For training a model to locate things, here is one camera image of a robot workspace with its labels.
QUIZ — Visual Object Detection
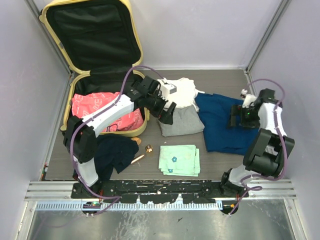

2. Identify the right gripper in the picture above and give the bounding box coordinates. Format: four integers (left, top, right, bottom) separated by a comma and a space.
227, 104, 260, 131

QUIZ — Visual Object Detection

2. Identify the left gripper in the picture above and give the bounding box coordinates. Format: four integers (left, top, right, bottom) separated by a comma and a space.
145, 90, 176, 125

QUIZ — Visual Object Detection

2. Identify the grey garment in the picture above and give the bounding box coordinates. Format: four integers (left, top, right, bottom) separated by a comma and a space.
158, 105, 205, 137

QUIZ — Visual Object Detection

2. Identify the blue garment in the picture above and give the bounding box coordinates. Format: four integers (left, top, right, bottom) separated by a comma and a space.
194, 93, 259, 156

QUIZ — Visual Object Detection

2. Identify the white garment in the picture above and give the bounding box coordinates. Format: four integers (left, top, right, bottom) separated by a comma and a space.
163, 77, 205, 112

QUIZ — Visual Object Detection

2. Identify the mint green floral cloth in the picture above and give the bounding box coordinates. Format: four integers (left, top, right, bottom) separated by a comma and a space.
158, 144, 201, 177

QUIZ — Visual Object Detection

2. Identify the pink patterned garment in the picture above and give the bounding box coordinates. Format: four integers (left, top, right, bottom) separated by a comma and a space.
71, 92, 144, 132

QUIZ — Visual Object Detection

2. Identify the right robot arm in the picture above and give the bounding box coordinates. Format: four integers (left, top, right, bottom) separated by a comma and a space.
219, 88, 295, 197

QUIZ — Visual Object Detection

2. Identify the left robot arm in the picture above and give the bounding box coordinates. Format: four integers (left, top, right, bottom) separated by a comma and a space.
63, 76, 177, 198

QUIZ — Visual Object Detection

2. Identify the gold perfume bottle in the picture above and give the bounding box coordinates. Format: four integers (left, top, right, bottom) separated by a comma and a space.
145, 144, 153, 155

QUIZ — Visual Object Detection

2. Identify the dark navy garment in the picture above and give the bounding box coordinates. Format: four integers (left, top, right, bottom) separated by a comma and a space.
94, 134, 139, 182

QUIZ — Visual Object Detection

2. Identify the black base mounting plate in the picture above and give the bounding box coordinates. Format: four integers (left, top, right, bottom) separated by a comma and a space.
70, 178, 249, 204

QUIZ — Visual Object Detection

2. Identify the yellow hard-shell suitcase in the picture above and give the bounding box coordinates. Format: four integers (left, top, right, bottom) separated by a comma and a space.
39, 0, 144, 132

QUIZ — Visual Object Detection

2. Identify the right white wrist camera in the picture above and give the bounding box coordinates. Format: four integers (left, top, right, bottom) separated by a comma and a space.
240, 89, 257, 108

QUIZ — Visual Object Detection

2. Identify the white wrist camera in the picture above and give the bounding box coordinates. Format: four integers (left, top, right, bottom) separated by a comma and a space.
240, 89, 257, 108
158, 79, 177, 100

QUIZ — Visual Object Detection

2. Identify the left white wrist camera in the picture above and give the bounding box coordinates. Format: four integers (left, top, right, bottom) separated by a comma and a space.
158, 79, 177, 100

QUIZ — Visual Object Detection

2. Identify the aluminium frame rail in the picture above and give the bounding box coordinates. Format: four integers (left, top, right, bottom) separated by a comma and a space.
24, 179, 297, 203

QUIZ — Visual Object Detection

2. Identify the white slotted cable duct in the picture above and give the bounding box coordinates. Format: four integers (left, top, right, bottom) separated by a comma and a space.
35, 200, 223, 211

